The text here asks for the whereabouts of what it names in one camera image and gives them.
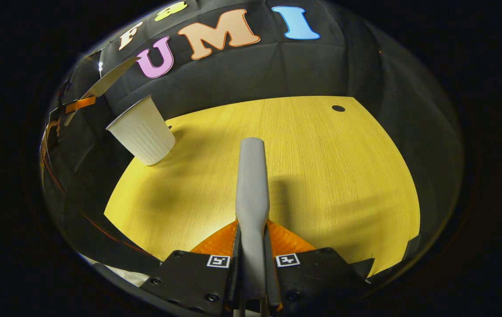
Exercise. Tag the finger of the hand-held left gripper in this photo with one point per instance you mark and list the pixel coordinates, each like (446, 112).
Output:
(81, 104)

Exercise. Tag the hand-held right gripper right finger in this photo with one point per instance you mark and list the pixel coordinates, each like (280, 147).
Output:
(312, 275)

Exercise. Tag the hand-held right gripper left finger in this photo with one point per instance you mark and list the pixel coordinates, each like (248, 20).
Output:
(193, 277)

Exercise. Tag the gray plastic dustpan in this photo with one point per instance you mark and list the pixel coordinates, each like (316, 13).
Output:
(110, 79)

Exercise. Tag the white ribbed garbage bin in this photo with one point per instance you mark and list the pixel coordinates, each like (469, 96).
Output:
(143, 132)

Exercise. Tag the small gray broom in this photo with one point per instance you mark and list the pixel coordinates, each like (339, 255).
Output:
(252, 185)

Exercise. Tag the wooden desktop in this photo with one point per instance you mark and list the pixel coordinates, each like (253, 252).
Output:
(330, 176)

